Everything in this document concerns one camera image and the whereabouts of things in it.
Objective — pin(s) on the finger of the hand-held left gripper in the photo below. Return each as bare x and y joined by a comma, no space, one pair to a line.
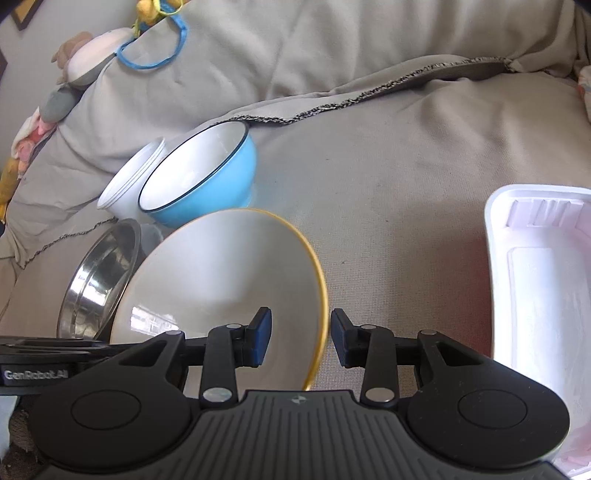
55,350
46,341

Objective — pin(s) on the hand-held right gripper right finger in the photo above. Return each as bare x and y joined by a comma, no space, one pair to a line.
339,339

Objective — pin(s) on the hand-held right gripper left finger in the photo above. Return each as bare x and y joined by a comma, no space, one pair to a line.
261,336

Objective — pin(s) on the white bowl with yellow rim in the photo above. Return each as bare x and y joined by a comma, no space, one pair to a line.
221,267

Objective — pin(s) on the white plastic bowl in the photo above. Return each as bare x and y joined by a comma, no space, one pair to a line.
124,184

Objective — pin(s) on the stainless steel bowl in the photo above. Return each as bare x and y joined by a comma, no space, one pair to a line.
92,281

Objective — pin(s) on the light blue bowl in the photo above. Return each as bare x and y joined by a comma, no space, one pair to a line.
217,189

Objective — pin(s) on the pink printed soft toy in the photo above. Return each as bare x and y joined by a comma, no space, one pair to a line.
27,138

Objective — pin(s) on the white foam tray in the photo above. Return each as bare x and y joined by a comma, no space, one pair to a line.
545,286

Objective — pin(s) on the grey plush toy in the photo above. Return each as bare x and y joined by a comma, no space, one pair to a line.
57,104

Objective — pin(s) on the grey cloth with frayed hem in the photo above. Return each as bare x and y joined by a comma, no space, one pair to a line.
323,55

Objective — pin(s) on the white and pink plush toy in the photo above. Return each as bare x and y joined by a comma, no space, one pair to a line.
92,50

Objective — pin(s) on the dark picture frame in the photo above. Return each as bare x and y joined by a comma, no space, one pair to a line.
23,14

